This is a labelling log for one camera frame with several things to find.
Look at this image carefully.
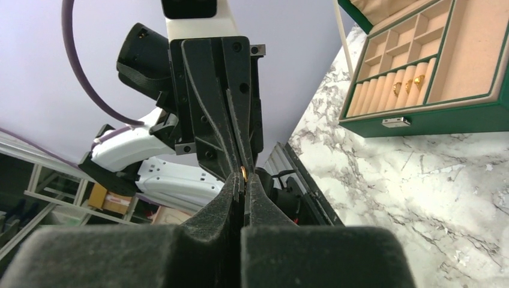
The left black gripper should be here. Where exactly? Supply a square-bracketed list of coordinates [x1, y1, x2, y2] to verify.
[157, 36, 265, 181]

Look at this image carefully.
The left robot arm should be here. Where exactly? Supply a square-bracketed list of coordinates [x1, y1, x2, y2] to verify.
[79, 23, 264, 209]

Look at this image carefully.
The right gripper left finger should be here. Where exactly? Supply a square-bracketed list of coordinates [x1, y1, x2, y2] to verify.
[1, 173, 244, 287]

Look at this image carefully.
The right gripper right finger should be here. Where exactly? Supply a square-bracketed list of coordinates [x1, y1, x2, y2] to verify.
[239, 174, 415, 287]

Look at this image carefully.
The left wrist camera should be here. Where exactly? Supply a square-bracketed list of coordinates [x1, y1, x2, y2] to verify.
[161, 0, 239, 41]

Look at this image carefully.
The aluminium frame rail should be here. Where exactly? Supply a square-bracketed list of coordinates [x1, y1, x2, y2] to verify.
[1, 133, 138, 260]

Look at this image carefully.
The green jewelry box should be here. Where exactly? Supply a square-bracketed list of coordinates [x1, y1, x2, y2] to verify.
[339, 0, 508, 137]

